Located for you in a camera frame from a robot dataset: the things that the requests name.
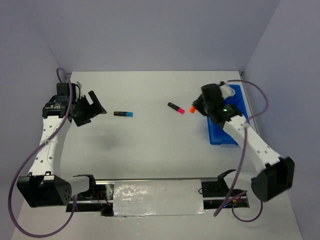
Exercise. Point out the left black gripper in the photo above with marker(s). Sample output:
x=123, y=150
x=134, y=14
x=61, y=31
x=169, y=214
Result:
x=95, y=108

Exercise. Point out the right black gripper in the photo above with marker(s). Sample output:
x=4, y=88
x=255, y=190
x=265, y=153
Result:
x=197, y=104

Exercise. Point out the orange cap black highlighter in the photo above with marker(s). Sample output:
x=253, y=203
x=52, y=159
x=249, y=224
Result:
x=192, y=109

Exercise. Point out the blue round tape tin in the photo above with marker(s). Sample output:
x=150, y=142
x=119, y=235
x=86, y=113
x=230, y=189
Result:
x=232, y=93

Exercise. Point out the pink cap black highlighter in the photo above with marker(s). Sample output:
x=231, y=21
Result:
x=176, y=108

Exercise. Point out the blue cap black highlighter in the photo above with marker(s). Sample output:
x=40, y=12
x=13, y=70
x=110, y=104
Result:
x=123, y=114

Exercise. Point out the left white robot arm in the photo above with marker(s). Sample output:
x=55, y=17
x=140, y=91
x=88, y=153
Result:
x=43, y=186

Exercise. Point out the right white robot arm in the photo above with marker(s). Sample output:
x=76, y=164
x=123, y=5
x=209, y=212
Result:
x=181, y=133

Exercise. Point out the white foil covered panel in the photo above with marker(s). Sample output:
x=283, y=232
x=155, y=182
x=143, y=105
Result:
x=157, y=198

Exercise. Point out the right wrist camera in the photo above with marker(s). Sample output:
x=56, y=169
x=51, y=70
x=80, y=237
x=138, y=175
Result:
x=224, y=89

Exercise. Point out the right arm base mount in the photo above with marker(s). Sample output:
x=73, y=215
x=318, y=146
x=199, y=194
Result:
x=215, y=190

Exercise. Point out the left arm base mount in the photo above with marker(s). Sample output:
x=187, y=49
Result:
x=100, y=195

